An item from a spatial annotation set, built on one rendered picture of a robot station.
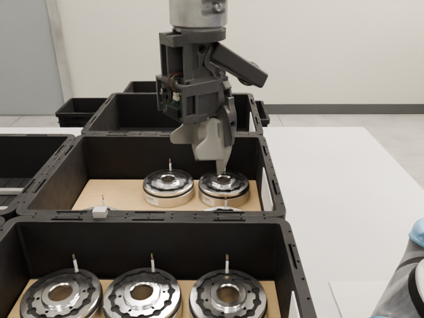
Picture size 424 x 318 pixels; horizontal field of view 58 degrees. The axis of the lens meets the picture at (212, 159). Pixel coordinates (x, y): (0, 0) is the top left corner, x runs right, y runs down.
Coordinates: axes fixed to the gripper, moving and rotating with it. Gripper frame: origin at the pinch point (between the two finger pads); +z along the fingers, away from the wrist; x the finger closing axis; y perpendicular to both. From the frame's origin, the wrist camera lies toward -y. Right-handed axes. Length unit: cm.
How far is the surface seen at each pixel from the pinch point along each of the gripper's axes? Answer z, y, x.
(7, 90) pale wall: 75, -18, -338
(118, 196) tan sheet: 14.8, 8.3, -21.0
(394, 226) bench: 28, -46, 10
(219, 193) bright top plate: 11.6, -6.0, -5.6
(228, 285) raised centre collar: 11.0, 7.7, 14.0
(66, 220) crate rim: 4.6, 22.4, -4.2
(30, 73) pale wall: 60, -38, -324
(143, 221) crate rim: 4.7, 13.8, 2.5
